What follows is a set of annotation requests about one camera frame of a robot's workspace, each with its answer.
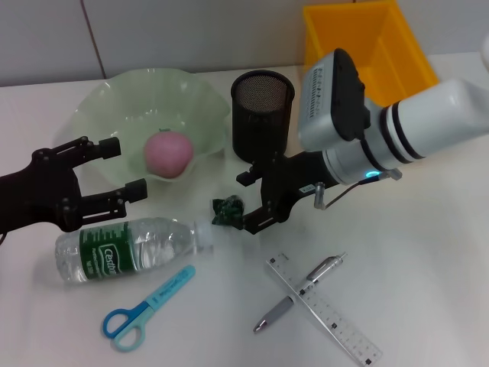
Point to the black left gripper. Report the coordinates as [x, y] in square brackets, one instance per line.
[38, 195]

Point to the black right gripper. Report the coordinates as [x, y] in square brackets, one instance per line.
[290, 179]

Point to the green plastic wrapper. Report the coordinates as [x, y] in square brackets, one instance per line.
[227, 208]

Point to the pink peach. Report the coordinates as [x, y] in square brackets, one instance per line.
[168, 153]

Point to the clear green-label water bottle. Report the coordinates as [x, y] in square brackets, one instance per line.
[111, 256]

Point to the green glass fruit plate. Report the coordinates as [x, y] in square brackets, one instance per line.
[114, 107]

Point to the black mesh pen cup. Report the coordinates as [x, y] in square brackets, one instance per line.
[260, 122]

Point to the silver pen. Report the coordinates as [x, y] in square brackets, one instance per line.
[324, 267]

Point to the clear plastic ruler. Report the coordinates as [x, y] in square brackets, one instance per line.
[336, 317]

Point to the blue scissors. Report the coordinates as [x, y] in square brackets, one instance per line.
[126, 329]

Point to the yellow plastic bin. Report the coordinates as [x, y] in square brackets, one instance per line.
[389, 46]

